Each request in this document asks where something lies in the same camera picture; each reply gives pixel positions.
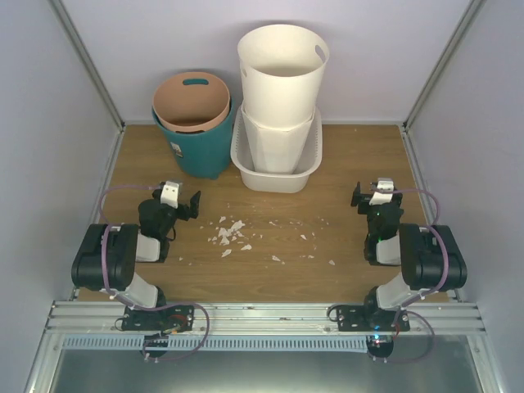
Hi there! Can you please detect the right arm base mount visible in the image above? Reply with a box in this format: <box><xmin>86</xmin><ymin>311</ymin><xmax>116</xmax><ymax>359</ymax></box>
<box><xmin>327</xmin><ymin>305</ymin><xmax>410</xmax><ymax>333</ymax></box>

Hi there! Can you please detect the grey slotted cable duct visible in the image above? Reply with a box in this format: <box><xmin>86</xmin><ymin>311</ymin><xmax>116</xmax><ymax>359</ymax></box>
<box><xmin>62</xmin><ymin>334</ymin><xmax>367</xmax><ymax>353</ymax></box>

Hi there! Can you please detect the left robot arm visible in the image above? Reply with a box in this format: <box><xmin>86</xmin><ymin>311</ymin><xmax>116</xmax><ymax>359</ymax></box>
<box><xmin>71</xmin><ymin>181</ymin><xmax>201</xmax><ymax>331</ymax></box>

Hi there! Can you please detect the large white round bin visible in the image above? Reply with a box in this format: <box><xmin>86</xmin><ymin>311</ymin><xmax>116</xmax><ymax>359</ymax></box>
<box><xmin>237</xmin><ymin>24</ymin><xmax>330</xmax><ymax>129</ymax></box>

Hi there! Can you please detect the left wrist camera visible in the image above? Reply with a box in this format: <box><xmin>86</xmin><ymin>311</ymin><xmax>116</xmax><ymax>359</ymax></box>
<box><xmin>160</xmin><ymin>182</ymin><xmax>181</xmax><ymax>209</ymax></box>

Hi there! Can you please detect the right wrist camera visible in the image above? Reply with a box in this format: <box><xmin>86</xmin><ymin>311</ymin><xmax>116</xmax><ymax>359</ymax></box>
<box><xmin>369</xmin><ymin>178</ymin><xmax>395</xmax><ymax>206</ymax></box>

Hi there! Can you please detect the teal plastic bin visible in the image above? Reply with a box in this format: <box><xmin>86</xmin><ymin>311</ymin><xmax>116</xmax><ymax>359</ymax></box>
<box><xmin>151</xmin><ymin>98</ymin><xmax>234</xmax><ymax>179</ymax></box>

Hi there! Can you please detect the white rectangular basin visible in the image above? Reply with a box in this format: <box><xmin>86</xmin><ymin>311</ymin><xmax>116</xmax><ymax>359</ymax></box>
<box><xmin>230</xmin><ymin>109</ymin><xmax>323</xmax><ymax>193</ymax></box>

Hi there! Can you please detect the white faceted bin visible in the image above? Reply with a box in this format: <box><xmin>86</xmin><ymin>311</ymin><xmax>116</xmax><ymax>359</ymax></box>
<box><xmin>240</xmin><ymin>105</ymin><xmax>318</xmax><ymax>174</ymax></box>

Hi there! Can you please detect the right aluminium frame post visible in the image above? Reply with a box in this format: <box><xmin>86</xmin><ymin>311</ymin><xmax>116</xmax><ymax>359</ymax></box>
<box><xmin>402</xmin><ymin>0</ymin><xmax>485</xmax><ymax>133</ymax></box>

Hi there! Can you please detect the pink plastic bin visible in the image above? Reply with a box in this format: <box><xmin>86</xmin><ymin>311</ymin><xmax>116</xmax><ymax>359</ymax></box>
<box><xmin>152</xmin><ymin>71</ymin><xmax>231</xmax><ymax>133</ymax></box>

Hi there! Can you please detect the aluminium front rail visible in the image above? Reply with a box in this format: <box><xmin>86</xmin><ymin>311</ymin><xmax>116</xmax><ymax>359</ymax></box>
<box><xmin>46</xmin><ymin>301</ymin><xmax>486</xmax><ymax>336</ymax></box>

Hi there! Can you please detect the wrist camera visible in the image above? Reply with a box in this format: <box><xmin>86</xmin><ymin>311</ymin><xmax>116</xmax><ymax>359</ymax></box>
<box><xmin>160</xmin><ymin>182</ymin><xmax>181</xmax><ymax>209</ymax></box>
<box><xmin>369</xmin><ymin>178</ymin><xmax>395</xmax><ymax>206</ymax></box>

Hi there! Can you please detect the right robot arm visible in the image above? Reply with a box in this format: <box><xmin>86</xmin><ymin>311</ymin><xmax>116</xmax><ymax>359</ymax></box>
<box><xmin>350</xmin><ymin>178</ymin><xmax>468</xmax><ymax>332</ymax></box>

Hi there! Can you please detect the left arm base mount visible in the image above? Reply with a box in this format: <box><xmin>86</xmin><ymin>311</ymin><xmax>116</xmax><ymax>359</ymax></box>
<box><xmin>114</xmin><ymin>305</ymin><xmax>195</xmax><ymax>333</ymax></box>

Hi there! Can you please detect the left aluminium frame post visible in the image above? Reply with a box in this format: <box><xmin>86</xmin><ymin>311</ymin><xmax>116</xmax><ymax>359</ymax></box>
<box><xmin>48</xmin><ymin>0</ymin><xmax>126</xmax><ymax>132</ymax></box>

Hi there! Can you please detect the aluminium frame post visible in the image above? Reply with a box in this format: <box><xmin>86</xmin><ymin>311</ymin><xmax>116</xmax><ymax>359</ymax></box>
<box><xmin>402</xmin><ymin>0</ymin><xmax>485</xmax><ymax>133</ymax></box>
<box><xmin>48</xmin><ymin>0</ymin><xmax>126</xmax><ymax>132</ymax></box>

